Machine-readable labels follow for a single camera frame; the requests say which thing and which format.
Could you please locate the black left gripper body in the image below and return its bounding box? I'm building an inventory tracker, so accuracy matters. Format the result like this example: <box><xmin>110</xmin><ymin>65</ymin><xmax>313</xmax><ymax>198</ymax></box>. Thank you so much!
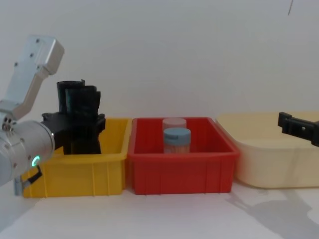
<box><xmin>41</xmin><ymin>111</ymin><xmax>107</xmax><ymax>155</ymax></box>

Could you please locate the cream plastic tub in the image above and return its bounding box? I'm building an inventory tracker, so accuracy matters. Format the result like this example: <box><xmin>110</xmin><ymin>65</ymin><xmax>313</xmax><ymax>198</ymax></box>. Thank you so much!
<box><xmin>215</xmin><ymin>111</ymin><xmax>319</xmax><ymax>189</ymax></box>

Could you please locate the yellow plastic bin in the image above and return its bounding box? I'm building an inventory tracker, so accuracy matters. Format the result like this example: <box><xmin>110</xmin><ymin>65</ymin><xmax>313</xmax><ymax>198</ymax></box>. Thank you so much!
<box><xmin>22</xmin><ymin>117</ymin><xmax>133</xmax><ymax>199</ymax></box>

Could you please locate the clear jar with pink lid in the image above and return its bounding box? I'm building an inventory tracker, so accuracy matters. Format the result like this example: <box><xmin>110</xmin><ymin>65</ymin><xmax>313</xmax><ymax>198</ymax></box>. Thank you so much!
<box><xmin>162</xmin><ymin>118</ymin><xmax>187</xmax><ymax>133</ymax></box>

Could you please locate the clear jar with blue lid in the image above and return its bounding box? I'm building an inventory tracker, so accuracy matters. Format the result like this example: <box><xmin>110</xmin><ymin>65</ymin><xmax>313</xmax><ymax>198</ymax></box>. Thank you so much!
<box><xmin>163</xmin><ymin>127</ymin><xmax>191</xmax><ymax>154</ymax></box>

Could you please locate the red plastic bin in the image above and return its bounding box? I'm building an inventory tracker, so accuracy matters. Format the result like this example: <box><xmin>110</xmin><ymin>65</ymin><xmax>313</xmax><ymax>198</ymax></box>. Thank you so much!
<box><xmin>127</xmin><ymin>117</ymin><xmax>241</xmax><ymax>196</ymax></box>

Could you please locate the white table cloth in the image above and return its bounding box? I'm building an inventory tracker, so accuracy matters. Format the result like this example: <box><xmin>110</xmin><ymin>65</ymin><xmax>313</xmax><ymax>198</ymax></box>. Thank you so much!
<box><xmin>0</xmin><ymin>174</ymin><xmax>319</xmax><ymax>239</ymax></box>

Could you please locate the dark cable with silver plug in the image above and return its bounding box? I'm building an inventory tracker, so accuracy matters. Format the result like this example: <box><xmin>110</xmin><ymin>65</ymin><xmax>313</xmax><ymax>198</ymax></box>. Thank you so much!
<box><xmin>14</xmin><ymin>165</ymin><xmax>42</xmax><ymax>196</ymax></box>

